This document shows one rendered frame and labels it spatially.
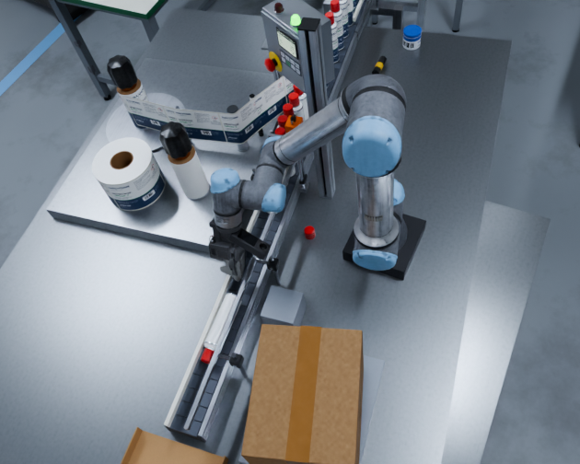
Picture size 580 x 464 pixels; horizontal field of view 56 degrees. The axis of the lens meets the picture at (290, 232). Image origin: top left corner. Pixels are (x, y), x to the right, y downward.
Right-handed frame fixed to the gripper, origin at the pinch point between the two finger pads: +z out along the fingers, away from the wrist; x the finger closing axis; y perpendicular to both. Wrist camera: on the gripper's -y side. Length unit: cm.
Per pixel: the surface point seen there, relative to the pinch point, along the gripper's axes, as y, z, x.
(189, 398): 2.2, 16.5, 32.3
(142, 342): 25.0, 17.0, 18.9
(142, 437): 12, 25, 43
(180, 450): 0.6, 25.1, 42.5
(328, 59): -17, -57, -28
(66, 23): 165, -16, -144
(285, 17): -6, -68, -25
